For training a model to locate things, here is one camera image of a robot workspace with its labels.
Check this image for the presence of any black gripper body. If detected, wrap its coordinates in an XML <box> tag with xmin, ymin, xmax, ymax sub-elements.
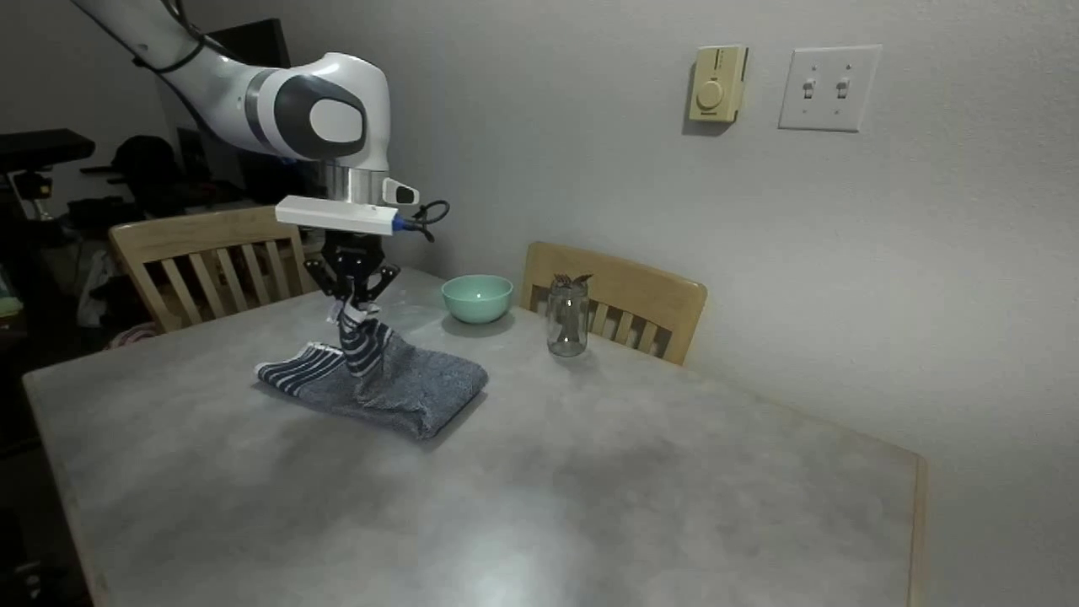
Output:
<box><xmin>302</xmin><ymin>234</ymin><xmax>398</xmax><ymax>297</ymax></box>

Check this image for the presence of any blue striped towel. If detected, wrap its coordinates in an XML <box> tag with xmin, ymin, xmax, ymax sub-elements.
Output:
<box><xmin>256</xmin><ymin>308</ymin><xmax>488</xmax><ymax>441</ymax></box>

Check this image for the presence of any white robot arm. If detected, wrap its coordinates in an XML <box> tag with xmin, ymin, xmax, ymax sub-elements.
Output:
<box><xmin>69</xmin><ymin>0</ymin><xmax>419</xmax><ymax>240</ymax></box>

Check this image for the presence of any teal bowl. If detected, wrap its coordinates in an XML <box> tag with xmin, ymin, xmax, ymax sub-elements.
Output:
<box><xmin>440</xmin><ymin>273</ymin><xmax>513</xmax><ymax>324</ymax></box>

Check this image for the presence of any wooden chair at table end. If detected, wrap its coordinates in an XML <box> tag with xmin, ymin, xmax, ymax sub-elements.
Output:
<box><xmin>112</xmin><ymin>207</ymin><xmax>314</xmax><ymax>332</ymax></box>

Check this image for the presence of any glass jar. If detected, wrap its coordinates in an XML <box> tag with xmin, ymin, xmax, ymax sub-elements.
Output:
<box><xmin>545</xmin><ymin>276</ymin><xmax>590</xmax><ymax>359</ymax></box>

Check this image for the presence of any metal utensil in jar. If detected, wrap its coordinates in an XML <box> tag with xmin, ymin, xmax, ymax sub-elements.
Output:
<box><xmin>556</xmin><ymin>273</ymin><xmax>590</xmax><ymax>322</ymax></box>

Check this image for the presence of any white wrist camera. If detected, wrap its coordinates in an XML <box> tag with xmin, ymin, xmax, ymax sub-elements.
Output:
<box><xmin>273</xmin><ymin>195</ymin><xmax>402</xmax><ymax>237</ymax></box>

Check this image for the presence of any black camera cable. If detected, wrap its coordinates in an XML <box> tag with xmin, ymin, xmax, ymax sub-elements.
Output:
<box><xmin>395</xmin><ymin>195</ymin><xmax>452</xmax><ymax>245</ymax></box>

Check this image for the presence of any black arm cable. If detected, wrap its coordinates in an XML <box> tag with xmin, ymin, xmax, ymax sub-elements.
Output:
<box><xmin>132</xmin><ymin>0</ymin><xmax>229</xmax><ymax>79</ymax></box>

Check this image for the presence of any wooden chair by wall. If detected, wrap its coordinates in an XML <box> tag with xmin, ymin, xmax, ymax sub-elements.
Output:
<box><xmin>519</xmin><ymin>240</ymin><xmax>709</xmax><ymax>363</ymax></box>

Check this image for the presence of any beige dimmer switch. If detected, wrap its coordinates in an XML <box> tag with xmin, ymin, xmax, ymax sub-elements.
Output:
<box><xmin>687</xmin><ymin>47</ymin><xmax>748</xmax><ymax>124</ymax></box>

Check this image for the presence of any white light switch plate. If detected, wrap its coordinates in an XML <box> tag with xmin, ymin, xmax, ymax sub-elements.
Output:
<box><xmin>779</xmin><ymin>43</ymin><xmax>880</xmax><ymax>131</ymax></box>

